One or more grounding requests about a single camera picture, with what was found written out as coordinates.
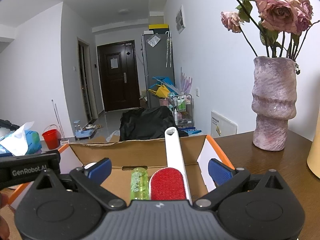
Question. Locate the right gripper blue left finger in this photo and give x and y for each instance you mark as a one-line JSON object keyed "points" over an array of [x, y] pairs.
{"points": [[100, 171]]}

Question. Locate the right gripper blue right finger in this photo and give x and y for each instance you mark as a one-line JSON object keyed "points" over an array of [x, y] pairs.
{"points": [[219, 172]]}

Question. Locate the white round cap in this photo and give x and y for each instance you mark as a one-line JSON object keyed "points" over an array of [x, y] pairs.
{"points": [[89, 165]]}

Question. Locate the green spray bottle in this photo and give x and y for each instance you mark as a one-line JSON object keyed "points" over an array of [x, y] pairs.
{"points": [[139, 186]]}

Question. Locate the red white lint brush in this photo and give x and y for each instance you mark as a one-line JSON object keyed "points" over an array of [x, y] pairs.
{"points": [[171, 182]]}

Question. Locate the blue tissue pack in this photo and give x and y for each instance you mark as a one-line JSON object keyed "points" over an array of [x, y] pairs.
{"points": [[21, 142]]}

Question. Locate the red bucket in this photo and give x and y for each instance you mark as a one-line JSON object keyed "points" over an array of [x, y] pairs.
{"points": [[51, 137]]}

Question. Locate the black bag on chair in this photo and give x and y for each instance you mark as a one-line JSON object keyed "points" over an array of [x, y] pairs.
{"points": [[145, 124]]}

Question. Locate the pink textured vase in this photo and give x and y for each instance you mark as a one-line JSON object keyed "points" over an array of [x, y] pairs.
{"points": [[274, 101]]}

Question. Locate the cream thermos jug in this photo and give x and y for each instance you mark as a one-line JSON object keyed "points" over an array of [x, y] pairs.
{"points": [[313, 160]]}

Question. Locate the dark entrance door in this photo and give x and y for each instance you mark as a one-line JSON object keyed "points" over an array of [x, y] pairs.
{"points": [[119, 75]]}

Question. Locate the yellow bag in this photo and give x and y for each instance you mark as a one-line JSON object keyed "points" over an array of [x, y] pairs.
{"points": [[162, 91]]}

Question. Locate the grey refrigerator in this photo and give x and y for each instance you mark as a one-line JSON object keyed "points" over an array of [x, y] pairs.
{"points": [[157, 63]]}

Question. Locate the dried pink roses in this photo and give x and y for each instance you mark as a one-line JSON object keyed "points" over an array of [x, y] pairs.
{"points": [[280, 22]]}

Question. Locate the wire trolley with bottles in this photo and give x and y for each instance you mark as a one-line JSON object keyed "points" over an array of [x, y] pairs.
{"points": [[182, 109]]}

